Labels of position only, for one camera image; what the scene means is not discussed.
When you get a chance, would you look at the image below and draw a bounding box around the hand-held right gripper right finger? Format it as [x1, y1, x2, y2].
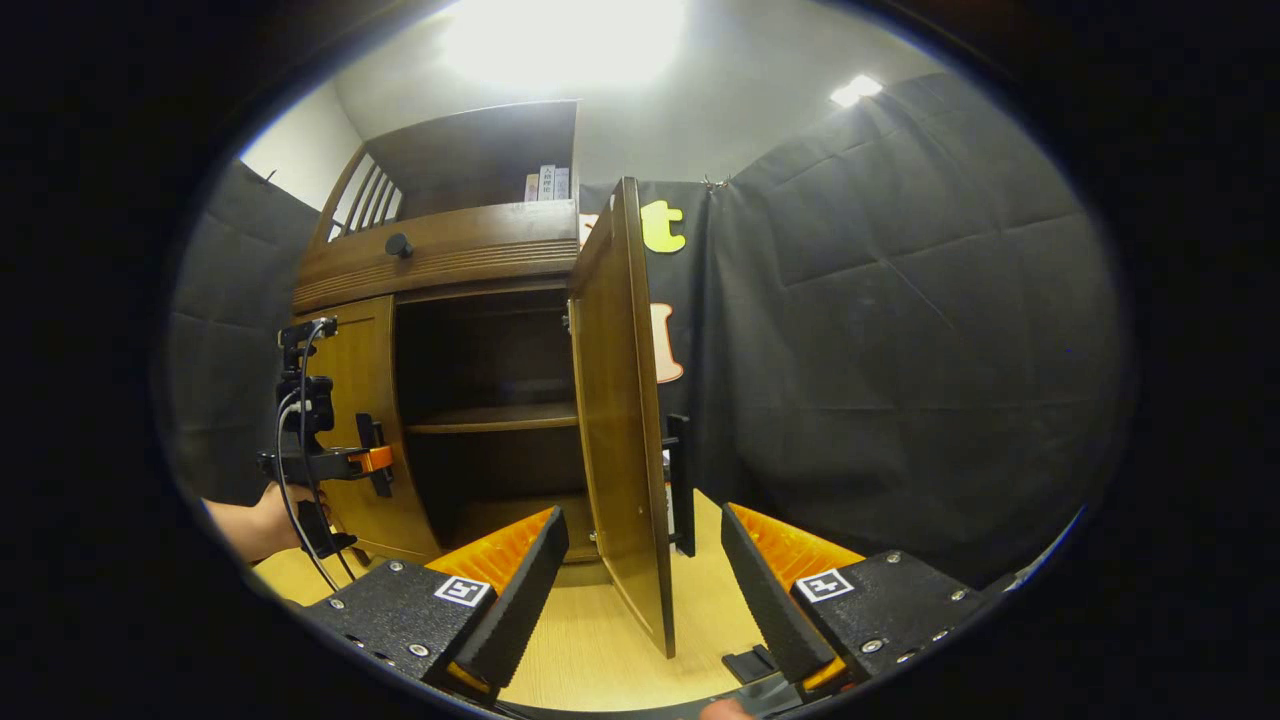
[720, 502, 996, 701]

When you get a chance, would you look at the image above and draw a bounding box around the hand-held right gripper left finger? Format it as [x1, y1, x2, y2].
[300, 505, 571, 706]

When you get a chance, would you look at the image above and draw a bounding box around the wooden cabinet door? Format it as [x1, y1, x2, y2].
[566, 177, 696, 659]
[292, 295, 441, 566]

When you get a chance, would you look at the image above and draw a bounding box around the wooden double-door shoe cabinet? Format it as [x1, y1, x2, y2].
[292, 100, 601, 586]

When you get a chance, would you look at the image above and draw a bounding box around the wooden cabinet shelf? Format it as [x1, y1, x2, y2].
[405, 402, 581, 435]

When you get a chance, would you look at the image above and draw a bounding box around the wooden drawer with black knob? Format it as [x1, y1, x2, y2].
[293, 200, 581, 313]

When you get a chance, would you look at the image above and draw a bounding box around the black backdrop cloth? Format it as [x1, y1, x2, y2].
[168, 72, 1131, 591]

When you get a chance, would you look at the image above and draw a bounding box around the large ceiling light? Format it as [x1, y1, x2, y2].
[440, 0, 691, 91]

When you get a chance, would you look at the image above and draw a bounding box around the small ceiling light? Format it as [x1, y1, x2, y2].
[830, 73, 884, 109]

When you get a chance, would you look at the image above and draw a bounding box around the black cable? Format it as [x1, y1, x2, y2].
[274, 395, 341, 593]
[297, 320, 358, 584]

